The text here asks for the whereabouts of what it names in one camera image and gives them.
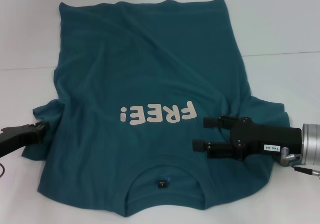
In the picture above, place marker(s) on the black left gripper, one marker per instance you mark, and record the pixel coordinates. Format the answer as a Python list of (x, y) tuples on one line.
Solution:
[(17, 136)]

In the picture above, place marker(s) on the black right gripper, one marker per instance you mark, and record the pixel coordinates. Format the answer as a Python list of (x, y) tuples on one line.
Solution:
[(270, 140)]

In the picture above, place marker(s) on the teal t-shirt with FREE print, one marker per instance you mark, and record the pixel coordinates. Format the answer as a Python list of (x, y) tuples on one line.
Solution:
[(150, 71)]

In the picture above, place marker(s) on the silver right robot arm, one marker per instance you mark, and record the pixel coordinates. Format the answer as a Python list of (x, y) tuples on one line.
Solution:
[(311, 144)]

